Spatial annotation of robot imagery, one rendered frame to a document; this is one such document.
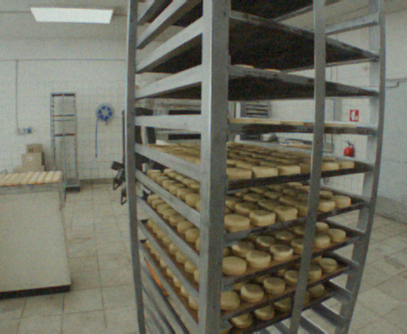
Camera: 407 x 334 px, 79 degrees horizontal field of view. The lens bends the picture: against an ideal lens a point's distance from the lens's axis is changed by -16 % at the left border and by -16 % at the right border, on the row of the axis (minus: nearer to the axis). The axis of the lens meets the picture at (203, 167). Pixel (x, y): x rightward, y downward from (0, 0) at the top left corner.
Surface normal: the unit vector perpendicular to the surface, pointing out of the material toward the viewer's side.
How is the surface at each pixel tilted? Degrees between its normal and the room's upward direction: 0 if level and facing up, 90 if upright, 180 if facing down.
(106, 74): 90
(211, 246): 90
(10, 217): 90
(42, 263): 90
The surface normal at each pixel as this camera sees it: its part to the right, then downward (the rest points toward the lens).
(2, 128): 0.37, 0.16
